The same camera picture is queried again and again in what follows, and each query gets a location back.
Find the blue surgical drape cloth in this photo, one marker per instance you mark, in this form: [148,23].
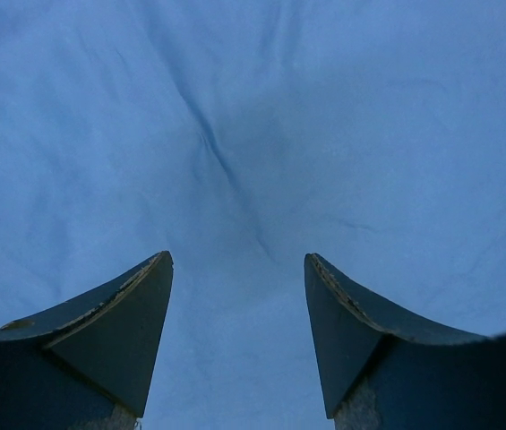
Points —
[241,136]

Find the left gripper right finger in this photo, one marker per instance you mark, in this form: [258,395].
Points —
[384,367]

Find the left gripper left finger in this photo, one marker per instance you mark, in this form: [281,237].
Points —
[87,363]

